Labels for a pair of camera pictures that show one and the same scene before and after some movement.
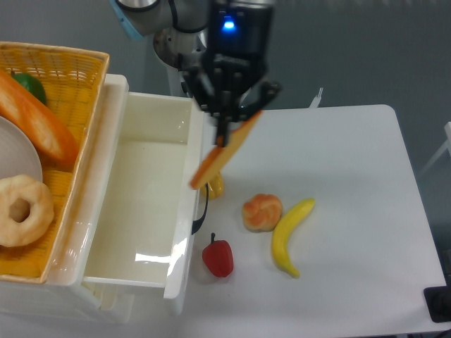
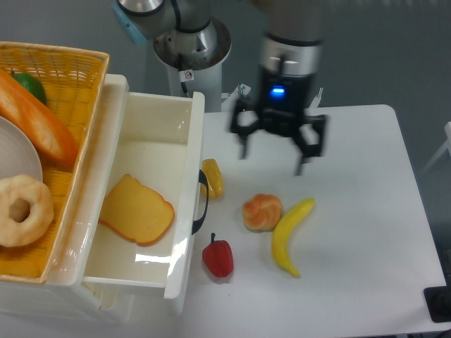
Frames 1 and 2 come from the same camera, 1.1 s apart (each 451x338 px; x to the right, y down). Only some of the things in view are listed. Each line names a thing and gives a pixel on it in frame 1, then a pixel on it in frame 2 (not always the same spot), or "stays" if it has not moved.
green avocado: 32,84 stays
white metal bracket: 316,100 stays
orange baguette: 55,139 stays
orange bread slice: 220,156 to 136,211
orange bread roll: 262,213 stays
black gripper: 225,83 to 282,100
